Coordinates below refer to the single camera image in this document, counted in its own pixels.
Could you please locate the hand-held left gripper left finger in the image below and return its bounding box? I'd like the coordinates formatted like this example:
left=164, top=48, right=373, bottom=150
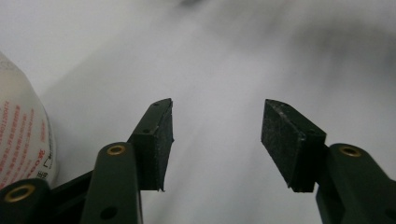
left=79, top=98, right=175, bottom=224

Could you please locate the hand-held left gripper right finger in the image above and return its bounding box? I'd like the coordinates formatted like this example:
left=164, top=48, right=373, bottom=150
left=261, top=98, right=396, bottom=224

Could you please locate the white bag with red print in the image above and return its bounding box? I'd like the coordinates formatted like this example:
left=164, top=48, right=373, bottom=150
left=0, top=50, right=59, bottom=190

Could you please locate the white table sheet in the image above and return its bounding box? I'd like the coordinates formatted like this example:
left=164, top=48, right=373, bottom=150
left=0, top=0, right=396, bottom=224

